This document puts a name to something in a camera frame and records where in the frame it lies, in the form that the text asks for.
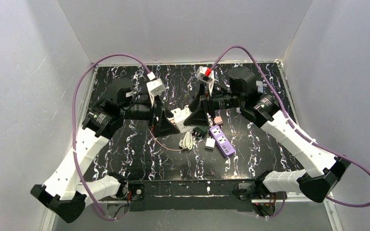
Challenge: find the white tiger power strip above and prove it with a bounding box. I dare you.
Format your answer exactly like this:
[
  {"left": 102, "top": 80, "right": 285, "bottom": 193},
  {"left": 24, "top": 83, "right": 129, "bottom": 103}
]
[{"left": 171, "top": 108, "right": 196, "bottom": 133}]

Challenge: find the white USB charger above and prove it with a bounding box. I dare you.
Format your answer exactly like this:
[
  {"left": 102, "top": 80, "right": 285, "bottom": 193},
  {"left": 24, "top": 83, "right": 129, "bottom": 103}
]
[{"left": 205, "top": 138, "right": 216, "bottom": 150}]

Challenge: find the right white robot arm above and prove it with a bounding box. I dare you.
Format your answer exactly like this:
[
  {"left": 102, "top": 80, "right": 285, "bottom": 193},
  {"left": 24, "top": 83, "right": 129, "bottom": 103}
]
[{"left": 184, "top": 66, "right": 350, "bottom": 203}]

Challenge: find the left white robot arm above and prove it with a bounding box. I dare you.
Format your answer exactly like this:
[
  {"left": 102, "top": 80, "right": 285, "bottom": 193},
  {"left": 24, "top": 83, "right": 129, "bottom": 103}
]
[{"left": 30, "top": 78, "right": 179, "bottom": 223}]

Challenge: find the green power adapter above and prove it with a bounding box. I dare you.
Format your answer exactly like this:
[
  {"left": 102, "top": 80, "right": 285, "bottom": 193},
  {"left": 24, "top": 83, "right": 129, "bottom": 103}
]
[{"left": 192, "top": 126, "right": 209, "bottom": 138}]

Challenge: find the purple power strip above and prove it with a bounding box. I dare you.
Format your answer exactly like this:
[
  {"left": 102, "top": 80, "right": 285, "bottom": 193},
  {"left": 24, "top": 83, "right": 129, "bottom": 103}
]
[{"left": 209, "top": 125, "right": 236, "bottom": 157}]

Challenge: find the pink charger with cable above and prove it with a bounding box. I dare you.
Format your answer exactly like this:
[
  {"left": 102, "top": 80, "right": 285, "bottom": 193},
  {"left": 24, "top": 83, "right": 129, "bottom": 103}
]
[{"left": 148, "top": 117, "right": 183, "bottom": 152}]

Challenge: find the white coiled power cord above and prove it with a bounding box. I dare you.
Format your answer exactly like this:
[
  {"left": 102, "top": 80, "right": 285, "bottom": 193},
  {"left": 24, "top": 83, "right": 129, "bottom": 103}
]
[{"left": 178, "top": 130, "right": 195, "bottom": 151}]

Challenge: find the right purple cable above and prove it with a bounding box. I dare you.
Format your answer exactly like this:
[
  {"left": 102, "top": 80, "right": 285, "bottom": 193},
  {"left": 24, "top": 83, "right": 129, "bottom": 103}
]
[{"left": 210, "top": 45, "right": 370, "bottom": 219}]

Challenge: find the purple cable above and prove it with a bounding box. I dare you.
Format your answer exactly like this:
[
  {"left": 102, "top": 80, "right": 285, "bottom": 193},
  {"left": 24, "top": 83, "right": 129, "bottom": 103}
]
[
  {"left": 72, "top": 53, "right": 152, "bottom": 222},
  {"left": 210, "top": 45, "right": 370, "bottom": 219}
]

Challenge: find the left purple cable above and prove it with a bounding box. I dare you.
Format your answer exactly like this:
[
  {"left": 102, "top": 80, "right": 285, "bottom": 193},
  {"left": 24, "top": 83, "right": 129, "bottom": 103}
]
[{"left": 72, "top": 53, "right": 152, "bottom": 222}]

